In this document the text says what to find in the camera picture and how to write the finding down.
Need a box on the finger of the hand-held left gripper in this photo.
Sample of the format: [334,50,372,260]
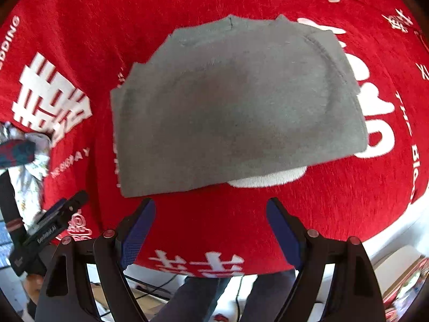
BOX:
[35,191,89,233]

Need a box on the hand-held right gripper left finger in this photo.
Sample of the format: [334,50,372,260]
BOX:
[34,198,156,322]

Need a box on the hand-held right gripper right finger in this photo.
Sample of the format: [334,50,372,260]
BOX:
[266,197,386,322]

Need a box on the grey knit sweater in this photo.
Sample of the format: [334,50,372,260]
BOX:
[110,14,369,198]

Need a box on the person's left hand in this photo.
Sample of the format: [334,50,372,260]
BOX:
[26,273,45,297]

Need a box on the white floral cloth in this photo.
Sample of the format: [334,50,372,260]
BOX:
[0,122,52,229]

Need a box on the person's right leg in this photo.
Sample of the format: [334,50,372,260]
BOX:
[247,268,297,322]

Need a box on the person's leg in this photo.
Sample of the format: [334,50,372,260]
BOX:
[161,273,232,322]
[247,268,297,322]

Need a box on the dark teal printed cloth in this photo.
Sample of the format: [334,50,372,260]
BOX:
[0,138,37,169]

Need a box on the person's left leg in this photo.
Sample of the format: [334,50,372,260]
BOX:
[161,273,232,322]

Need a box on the cardboard box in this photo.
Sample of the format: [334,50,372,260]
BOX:
[373,245,429,306]

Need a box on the red blanket with white print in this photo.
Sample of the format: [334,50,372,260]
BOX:
[0,0,429,278]

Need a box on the black cable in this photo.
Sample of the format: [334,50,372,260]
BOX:
[125,273,180,297]

